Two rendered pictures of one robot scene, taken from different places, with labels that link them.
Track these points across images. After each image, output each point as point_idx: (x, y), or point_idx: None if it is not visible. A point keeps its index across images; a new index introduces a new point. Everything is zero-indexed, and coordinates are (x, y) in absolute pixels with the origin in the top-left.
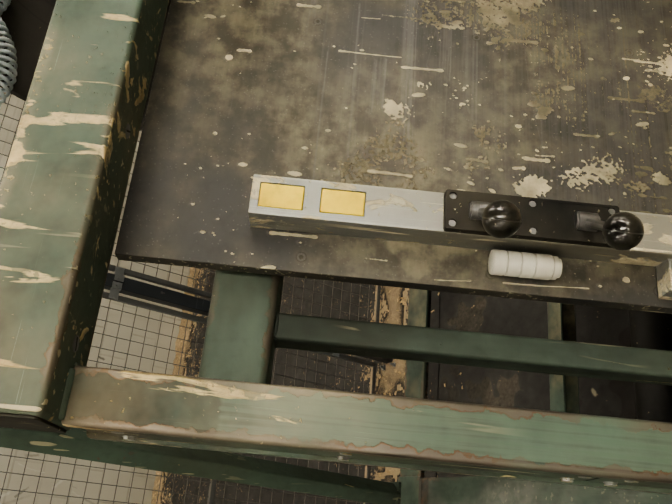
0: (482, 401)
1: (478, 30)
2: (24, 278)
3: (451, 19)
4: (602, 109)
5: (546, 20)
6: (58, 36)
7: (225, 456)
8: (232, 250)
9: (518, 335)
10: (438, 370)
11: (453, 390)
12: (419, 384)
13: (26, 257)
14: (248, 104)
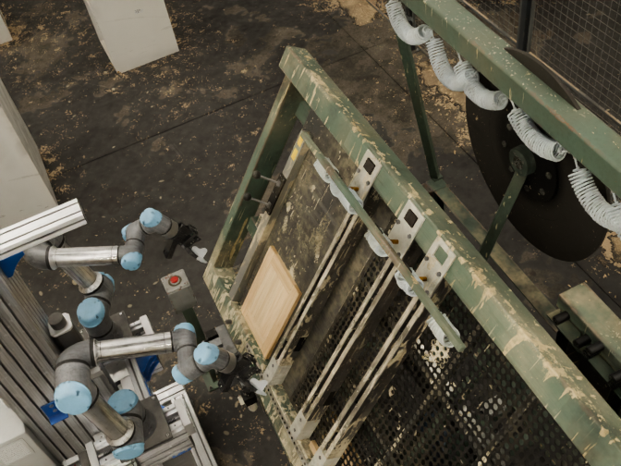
0: (547, 286)
1: (317, 228)
2: (294, 71)
3: (322, 224)
4: (292, 241)
5: (311, 251)
6: (328, 102)
7: (419, 110)
8: (307, 123)
9: (545, 326)
10: (600, 287)
11: (576, 282)
12: (460, 217)
13: (297, 73)
14: (328, 149)
